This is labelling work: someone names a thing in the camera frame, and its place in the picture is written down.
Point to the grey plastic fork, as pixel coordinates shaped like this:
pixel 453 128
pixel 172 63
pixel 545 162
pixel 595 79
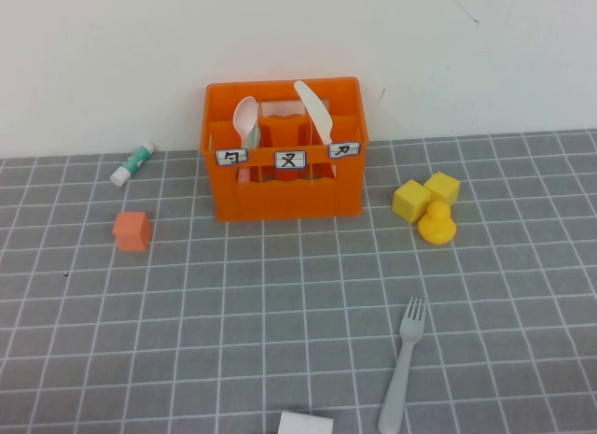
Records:
pixel 400 368

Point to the orange plastic cutlery holder crate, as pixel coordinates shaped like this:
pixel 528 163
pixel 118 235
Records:
pixel 280 200

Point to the light green plastic spoon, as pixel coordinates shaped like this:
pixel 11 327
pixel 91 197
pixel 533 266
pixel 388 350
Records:
pixel 254 137

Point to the white plastic knife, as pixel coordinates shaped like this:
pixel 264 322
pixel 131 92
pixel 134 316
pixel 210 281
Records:
pixel 315 112

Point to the pale pink plastic spoon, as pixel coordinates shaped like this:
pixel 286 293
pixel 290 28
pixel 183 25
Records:
pixel 245 116

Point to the yellow foam cube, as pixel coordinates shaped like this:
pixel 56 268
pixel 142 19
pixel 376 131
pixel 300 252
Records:
pixel 410 200
pixel 444 186

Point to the yellow rubber duck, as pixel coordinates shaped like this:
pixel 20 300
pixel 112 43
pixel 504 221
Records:
pixel 436 228

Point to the orange foam block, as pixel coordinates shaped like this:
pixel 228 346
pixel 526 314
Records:
pixel 131 231

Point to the white green glue stick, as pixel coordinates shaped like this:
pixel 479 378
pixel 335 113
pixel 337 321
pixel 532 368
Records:
pixel 133 163

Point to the white block at edge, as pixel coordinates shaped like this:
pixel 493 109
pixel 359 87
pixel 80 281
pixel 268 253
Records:
pixel 303 424

